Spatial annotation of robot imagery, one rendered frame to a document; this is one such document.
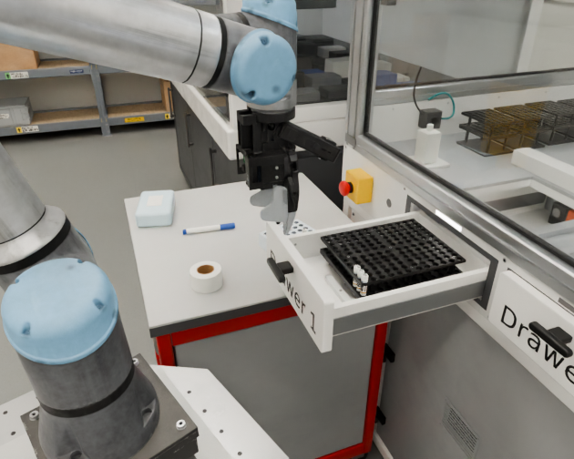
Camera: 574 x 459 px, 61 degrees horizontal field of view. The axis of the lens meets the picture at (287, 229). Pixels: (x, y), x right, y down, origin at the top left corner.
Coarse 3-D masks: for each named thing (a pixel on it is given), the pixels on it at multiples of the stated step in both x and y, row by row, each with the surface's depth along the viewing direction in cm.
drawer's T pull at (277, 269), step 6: (270, 258) 90; (270, 264) 89; (276, 264) 88; (282, 264) 88; (288, 264) 88; (276, 270) 87; (282, 270) 87; (288, 270) 87; (276, 276) 86; (282, 276) 85
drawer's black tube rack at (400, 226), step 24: (336, 240) 98; (360, 240) 98; (384, 240) 98; (408, 240) 99; (432, 240) 98; (336, 264) 97; (360, 264) 91; (384, 264) 90; (408, 264) 90; (432, 264) 91; (384, 288) 89
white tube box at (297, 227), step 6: (294, 222) 127; (300, 222) 126; (282, 228) 123; (294, 228) 125; (300, 228) 123; (306, 228) 124; (312, 228) 123; (264, 234) 122; (288, 234) 121; (264, 240) 120; (264, 246) 121
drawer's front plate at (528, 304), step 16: (512, 272) 83; (496, 288) 86; (512, 288) 82; (528, 288) 79; (496, 304) 86; (512, 304) 83; (528, 304) 79; (544, 304) 76; (496, 320) 87; (512, 320) 83; (528, 320) 80; (544, 320) 77; (560, 320) 74; (512, 336) 84; (528, 336) 80; (528, 352) 81; (544, 352) 78; (544, 368) 78; (560, 368) 75; (560, 384) 76
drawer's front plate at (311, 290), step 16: (272, 224) 98; (272, 240) 97; (288, 240) 92; (272, 256) 99; (288, 256) 90; (272, 272) 102; (304, 272) 83; (304, 288) 84; (320, 288) 79; (320, 304) 78; (304, 320) 87; (320, 320) 79; (320, 336) 81
